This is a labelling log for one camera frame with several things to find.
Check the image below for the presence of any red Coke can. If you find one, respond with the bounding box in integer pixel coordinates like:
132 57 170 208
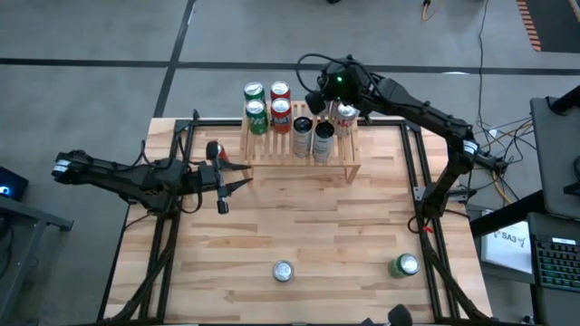
270 97 294 135

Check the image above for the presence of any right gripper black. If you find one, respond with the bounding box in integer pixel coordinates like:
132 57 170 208
316 56 369 108

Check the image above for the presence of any black box blue light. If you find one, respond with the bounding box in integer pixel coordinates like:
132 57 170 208
0 166 29 203

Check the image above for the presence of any black metal table frame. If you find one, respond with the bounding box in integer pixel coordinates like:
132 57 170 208
97 108 488 325

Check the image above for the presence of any black side desk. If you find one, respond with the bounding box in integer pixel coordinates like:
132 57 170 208
469 189 580 326

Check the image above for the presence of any white SA3 paper sign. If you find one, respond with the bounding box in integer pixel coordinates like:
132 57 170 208
480 220 534 275

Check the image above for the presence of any yellow cable with plug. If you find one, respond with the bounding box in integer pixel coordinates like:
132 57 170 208
420 0 443 23

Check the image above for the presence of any silver Diet Coke can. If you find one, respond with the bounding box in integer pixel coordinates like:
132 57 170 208
272 259 295 284
333 102 359 139

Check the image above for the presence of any white Celsius slim can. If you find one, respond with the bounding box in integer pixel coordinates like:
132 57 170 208
312 120 336 164
292 116 314 159

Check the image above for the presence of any green Sprite can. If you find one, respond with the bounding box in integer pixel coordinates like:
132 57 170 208
245 99 269 136
387 253 421 279
243 81 266 103

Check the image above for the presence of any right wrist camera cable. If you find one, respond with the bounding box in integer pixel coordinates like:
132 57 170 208
295 53 350 94

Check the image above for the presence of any grey side table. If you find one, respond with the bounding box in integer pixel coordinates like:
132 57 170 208
0 194 74 325

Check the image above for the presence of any backlit laptop keyboard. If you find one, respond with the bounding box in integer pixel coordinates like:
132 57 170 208
534 235 580 293

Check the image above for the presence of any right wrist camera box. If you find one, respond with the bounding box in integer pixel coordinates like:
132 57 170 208
305 91 327 115

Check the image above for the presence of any long black floor cable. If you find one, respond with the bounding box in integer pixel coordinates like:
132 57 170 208
476 0 493 130

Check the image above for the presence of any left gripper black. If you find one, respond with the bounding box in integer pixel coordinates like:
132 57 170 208
197 141 254 215

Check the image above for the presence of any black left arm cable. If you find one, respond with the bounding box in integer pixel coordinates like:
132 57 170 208
138 135 205 215

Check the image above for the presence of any black floor mat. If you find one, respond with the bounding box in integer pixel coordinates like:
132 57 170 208
525 0 580 53

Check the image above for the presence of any wooden slatted shelf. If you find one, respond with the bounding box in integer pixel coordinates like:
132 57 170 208
238 100 363 185

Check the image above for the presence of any person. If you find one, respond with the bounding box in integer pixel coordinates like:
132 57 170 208
360 303 413 326

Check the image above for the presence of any yellow floor cable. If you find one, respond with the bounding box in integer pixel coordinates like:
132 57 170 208
455 120 536 205

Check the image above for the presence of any orange striped floor tape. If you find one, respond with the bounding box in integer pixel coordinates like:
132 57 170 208
516 0 543 53

